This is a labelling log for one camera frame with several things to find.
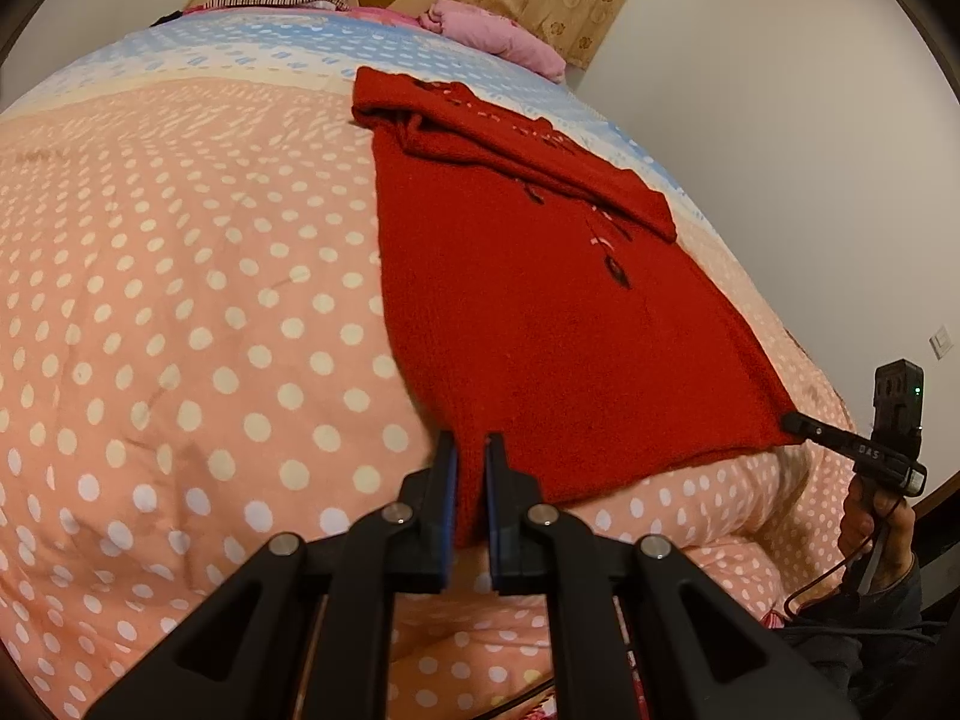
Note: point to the person's right hand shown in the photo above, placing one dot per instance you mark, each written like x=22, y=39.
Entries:
x=879, y=526

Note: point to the pink bed sheet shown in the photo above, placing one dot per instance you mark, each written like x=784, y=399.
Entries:
x=377, y=16

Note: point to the black tracker camera box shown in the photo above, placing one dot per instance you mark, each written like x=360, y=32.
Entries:
x=898, y=407

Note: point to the polka dot bed quilt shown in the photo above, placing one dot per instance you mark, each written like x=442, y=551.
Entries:
x=193, y=350

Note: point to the pink folded blanket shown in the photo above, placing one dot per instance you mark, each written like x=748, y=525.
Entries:
x=493, y=34

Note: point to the red knitted sweater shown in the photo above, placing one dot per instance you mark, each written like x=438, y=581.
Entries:
x=533, y=290

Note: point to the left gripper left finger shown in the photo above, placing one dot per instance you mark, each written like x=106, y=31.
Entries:
x=303, y=629

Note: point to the white wall socket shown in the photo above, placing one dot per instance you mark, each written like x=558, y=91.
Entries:
x=941, y=342

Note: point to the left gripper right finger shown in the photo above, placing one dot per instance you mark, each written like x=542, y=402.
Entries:
x=637, y=630

